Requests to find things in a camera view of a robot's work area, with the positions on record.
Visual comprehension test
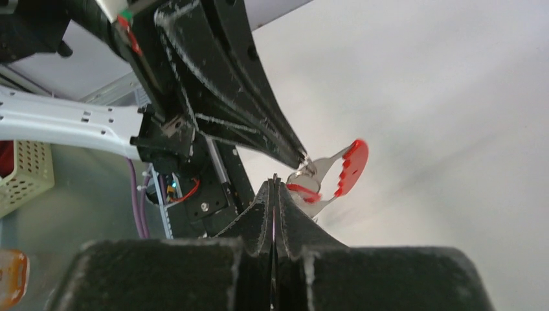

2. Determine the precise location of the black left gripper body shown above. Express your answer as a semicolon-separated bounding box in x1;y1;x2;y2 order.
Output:
94;1;206;159

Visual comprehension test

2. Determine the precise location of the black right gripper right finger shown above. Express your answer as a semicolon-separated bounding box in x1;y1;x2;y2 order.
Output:
274;181;493;310

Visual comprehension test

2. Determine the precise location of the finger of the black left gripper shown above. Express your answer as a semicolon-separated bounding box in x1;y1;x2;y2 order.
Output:
188;1;306;157
154;8;307;168

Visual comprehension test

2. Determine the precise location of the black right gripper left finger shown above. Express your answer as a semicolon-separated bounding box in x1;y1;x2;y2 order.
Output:
47;179;275;310

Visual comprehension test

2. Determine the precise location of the key with red tag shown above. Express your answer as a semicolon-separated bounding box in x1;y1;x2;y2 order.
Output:
286;171;322;204

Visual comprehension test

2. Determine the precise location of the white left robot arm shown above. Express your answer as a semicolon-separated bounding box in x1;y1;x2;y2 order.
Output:
1;1;308;173

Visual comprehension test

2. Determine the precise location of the beige perforated basket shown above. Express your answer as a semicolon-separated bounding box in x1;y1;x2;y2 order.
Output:
1;141;55;217

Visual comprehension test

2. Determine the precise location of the orange labelled bottle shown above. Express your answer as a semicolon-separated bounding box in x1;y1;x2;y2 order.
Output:
1;249;30;310

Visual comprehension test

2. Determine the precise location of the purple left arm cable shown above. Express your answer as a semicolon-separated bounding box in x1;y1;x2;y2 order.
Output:
126;157;157;240

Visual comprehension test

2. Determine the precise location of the white slotted cable duct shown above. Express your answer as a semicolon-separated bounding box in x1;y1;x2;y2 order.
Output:
151;167;174;239

